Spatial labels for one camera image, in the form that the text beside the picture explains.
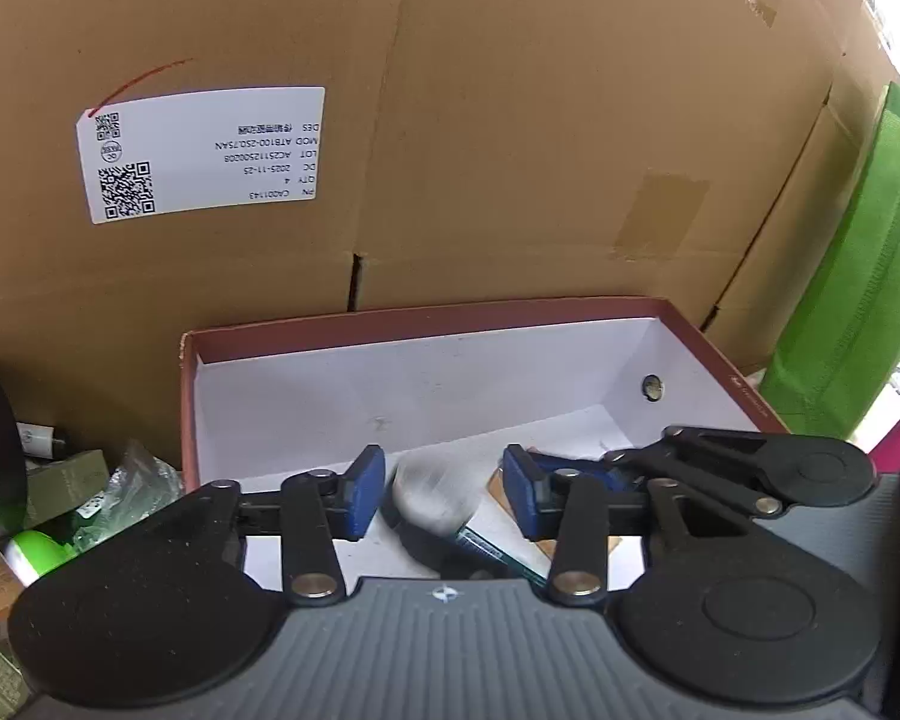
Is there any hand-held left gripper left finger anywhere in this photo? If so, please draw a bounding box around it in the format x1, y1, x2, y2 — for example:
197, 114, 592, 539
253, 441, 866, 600
187, 444, 386, 608

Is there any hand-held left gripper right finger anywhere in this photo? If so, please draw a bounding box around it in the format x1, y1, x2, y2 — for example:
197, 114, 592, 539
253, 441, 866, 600
502, 444, 728, 608

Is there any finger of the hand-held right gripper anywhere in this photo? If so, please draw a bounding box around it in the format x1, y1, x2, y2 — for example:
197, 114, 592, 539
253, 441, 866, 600
536, 426, 788, 518

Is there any pale grey round object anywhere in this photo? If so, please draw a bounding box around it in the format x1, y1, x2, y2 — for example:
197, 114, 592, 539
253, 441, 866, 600
391, 450, 482, 537

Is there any red-brown shoe box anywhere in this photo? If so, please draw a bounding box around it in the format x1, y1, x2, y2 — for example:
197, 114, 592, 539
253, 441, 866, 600
178, 298, 792, 593

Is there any green fabric bag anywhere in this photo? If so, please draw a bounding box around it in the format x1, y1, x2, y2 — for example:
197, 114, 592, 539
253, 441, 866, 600
757, 82, 900, 443

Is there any plain cardboard box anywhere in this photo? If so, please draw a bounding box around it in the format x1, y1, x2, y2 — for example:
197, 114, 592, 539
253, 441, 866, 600
709, 52, 900, 383

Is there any clear crinkled plastic bag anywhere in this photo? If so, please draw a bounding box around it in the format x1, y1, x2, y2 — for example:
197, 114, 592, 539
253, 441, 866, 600
71, 441, 188, 552

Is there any olive green small box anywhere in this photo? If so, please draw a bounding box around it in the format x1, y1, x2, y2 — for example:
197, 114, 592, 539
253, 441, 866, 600
24, 450, 112, 530

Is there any green and white bottle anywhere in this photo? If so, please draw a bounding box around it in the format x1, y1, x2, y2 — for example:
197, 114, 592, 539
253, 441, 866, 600
4, 530, 80, 590

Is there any large cardboard box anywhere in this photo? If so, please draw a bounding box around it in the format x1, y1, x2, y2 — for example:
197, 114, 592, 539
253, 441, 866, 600
0, 0, 900, 481

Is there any white shipping label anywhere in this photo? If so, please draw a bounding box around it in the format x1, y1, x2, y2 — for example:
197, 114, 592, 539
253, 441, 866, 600
75, 86, 326, 224

